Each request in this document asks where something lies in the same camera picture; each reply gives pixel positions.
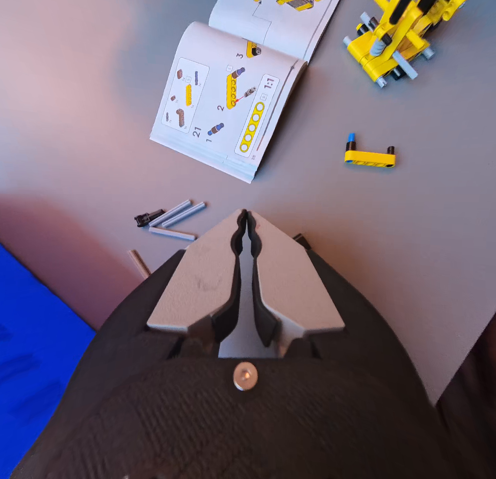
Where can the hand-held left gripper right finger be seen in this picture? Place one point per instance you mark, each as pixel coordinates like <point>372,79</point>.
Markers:
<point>286,281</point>

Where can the lego instruction booklet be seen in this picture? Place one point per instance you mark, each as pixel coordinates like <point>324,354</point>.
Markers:
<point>232,83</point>

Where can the grey lego axle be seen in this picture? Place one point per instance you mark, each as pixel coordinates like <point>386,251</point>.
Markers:
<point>170,213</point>
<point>172,234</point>
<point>184,214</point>

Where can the yellow lego beam with pins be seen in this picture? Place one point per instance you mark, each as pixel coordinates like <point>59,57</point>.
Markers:
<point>370,158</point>

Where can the blue plastic bin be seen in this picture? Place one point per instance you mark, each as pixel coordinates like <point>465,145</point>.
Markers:
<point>35,351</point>

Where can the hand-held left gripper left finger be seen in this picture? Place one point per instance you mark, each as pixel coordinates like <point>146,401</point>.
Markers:
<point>205,277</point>

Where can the black angled lego beam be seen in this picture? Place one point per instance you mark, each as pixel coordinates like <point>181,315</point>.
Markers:
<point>302,240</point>

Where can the tan lego axle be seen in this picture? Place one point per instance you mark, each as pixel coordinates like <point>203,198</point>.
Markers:
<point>140,264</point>

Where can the yellow lego assembly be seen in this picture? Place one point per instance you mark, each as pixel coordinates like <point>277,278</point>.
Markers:
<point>399,37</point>

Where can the black lego connector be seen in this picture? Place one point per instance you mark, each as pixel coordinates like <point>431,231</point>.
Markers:
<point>149,217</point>

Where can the person's brown clothing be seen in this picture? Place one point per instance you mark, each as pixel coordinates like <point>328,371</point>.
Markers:
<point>472,409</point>

